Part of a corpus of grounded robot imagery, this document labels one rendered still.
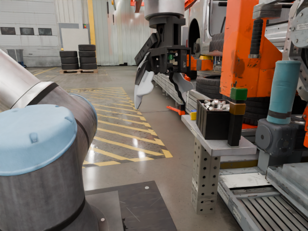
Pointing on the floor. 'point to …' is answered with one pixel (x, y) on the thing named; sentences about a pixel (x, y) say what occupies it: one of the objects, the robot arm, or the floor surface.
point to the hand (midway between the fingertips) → (160, 106)
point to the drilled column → (204, 180)
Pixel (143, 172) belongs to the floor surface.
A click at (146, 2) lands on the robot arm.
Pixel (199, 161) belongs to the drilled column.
